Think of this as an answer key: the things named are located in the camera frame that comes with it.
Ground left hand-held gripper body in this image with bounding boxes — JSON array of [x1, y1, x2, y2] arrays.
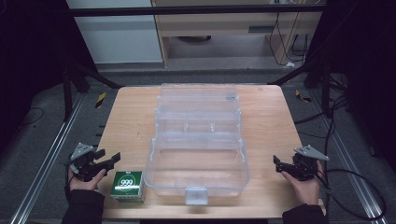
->
[[64, 142, 108, 183]]

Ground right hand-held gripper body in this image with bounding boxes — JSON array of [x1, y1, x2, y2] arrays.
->
[[286, 145, 330, 182]]

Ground person's left hand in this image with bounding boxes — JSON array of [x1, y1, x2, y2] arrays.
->
[[67, 167, 107, 191]]

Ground person's right hand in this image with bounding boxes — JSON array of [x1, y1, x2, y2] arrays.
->
[[281, 160, 325, 206]]

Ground green and white carton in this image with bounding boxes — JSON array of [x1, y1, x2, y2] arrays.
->
[[109, 170, 146, 203]]

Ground yellow and black tape strip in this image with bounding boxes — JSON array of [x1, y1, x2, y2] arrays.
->
[[294, 89, 312, 104], [94, 91, 107, 109]]

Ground black metal stand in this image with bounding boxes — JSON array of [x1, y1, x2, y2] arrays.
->
[[61, 60, 125, 123], [268, 57, 335, 119]]

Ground clear plastic storage box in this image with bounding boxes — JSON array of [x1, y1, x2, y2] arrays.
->
[[143, 82, 251, 206]]

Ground black curtain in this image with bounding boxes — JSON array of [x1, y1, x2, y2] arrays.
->
[[306, 0, 396, 172], [0, 0, 97, 157]]

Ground white cabinet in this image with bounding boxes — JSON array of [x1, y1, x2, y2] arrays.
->
[[65, 0, 164, 65]]

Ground light wooden desk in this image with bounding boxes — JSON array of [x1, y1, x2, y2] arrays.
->
[[150, 0, 327, 68]]

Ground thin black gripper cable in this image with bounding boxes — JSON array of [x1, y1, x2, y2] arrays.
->
[[64, 166, 76, 200]]

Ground aluminium floor rail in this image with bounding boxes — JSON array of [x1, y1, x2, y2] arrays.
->
[[309, 90, 390, 224], [8, 92, 86, 224]]

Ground black floor cable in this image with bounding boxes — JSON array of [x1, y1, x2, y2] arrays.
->
[[19, 106, 45, 127]]

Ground black cables under desk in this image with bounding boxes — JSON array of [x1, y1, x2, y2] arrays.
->
[[268, 12, 311, 67]]

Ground black horizontal frame bar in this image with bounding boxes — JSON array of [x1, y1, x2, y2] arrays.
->
[[68, 4, 326, 18]]

